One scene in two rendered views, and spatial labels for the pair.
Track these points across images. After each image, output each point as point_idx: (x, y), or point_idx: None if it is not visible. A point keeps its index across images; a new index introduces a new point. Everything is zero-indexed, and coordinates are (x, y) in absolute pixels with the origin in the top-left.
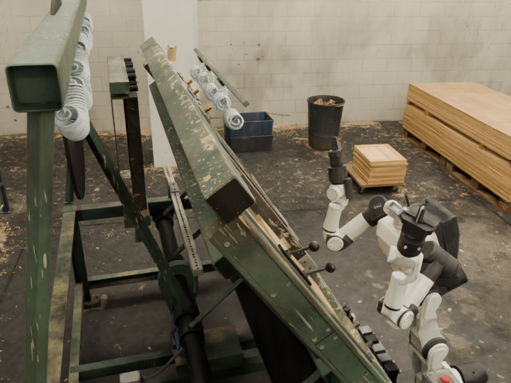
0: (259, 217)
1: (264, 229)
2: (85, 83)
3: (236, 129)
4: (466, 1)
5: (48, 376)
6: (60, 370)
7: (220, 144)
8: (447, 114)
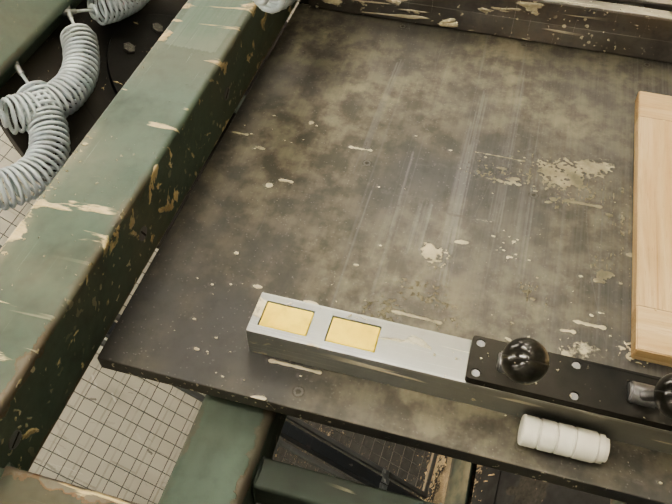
0: (637, 106)
1: (635, 155)
2: (36, 127)
3: (281, 7)
4: None
5: (453, 489)
6: (468, 477)
7: (125, 170)
8: None
